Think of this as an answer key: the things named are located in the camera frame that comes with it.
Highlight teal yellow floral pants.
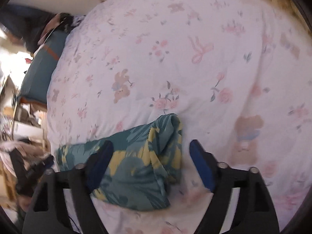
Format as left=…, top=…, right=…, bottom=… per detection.
left=55, top=113, right=183, bottom=211

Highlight white floral bed sheet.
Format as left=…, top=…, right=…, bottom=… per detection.
left=47, top=0, right=311, bottom=233

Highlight dark clothes pile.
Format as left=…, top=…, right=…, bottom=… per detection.
left=1, top=4, right=85, bottom=53

